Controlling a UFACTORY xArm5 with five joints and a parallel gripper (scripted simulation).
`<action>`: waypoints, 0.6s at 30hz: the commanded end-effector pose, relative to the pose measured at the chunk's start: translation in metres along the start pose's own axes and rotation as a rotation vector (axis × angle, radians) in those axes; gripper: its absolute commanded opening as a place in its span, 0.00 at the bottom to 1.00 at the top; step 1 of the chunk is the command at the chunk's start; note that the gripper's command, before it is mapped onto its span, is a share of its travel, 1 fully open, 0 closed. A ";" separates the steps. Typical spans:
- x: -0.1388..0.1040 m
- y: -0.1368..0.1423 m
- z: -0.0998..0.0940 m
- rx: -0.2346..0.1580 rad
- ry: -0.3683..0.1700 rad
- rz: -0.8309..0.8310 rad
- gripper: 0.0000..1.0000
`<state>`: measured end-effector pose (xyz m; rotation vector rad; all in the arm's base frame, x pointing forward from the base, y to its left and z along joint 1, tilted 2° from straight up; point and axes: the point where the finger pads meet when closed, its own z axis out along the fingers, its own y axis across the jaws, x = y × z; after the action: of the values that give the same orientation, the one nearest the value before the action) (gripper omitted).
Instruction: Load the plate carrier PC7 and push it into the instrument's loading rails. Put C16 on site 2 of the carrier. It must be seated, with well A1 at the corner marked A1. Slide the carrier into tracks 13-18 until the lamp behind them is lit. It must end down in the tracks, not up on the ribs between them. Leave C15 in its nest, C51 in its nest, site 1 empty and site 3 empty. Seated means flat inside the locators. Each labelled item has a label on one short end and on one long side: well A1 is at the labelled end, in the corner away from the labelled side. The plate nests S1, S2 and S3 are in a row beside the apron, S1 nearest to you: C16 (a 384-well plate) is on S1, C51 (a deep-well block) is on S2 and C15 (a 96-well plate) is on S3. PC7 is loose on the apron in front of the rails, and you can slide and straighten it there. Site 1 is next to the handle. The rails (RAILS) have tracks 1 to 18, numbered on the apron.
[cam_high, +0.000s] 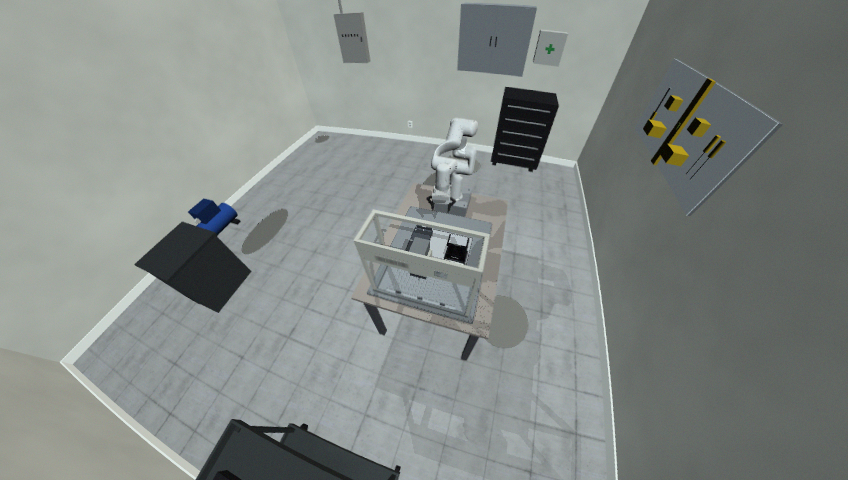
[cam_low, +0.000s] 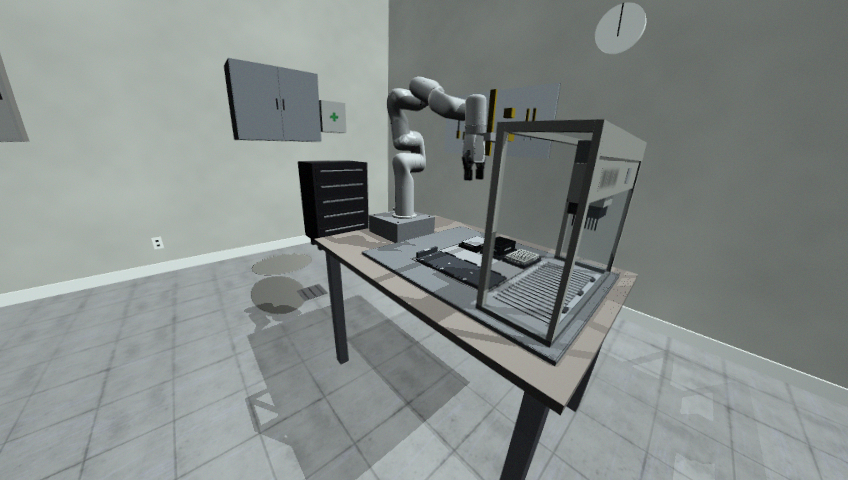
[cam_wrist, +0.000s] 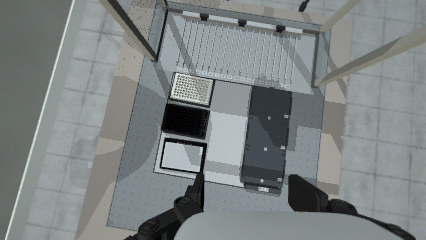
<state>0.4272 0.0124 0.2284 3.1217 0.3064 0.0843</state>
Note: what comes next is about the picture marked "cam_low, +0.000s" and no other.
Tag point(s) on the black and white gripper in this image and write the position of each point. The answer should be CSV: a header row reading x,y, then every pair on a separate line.
x,y
473,145

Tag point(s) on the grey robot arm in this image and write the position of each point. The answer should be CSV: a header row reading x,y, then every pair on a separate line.
x,y
426,92

